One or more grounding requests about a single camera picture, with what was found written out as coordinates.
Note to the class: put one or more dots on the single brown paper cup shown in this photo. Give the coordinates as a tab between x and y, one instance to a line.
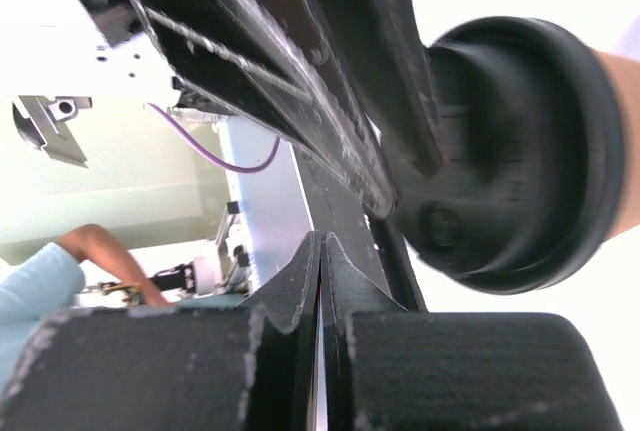
623	75

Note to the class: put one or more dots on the person in blue sleeve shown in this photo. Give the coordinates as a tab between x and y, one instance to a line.
49	281

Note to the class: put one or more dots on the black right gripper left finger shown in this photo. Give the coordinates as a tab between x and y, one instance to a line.
249	367

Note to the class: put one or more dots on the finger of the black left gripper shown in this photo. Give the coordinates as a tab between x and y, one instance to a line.
276	63
378	44

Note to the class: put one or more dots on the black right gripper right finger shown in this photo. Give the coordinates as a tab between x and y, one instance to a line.
389	368

